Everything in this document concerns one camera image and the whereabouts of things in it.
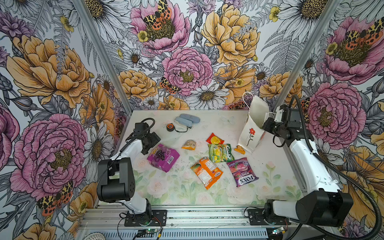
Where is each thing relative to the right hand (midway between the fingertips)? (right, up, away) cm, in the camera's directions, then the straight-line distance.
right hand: (263, 127), depth 80 cm
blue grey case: (-39, +7, +35) cm, 53 cm away
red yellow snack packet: (-24, -9, +22) cm, 34 cm away
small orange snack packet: (-7, -15, +17) cm, 24 cm away
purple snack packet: (-54, -18, +7) cm, 58 cm away
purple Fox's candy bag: (-9, -26, +7) cm, 28 cm away
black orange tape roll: (-54, 0, +28) cm, 61 cm away
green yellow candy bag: (-20, -16, +14) cm, 30 cm away
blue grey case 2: (-45, +4, +31) cm, 55 cm away
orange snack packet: (-29, -26, +7) cm, 39 cm away
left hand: (-61, -12, +13) cm, 64 cm away
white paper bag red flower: (-5, -2, +2) cm, 5 cm away
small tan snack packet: (-39, -12, +19) cm, 45 cm away
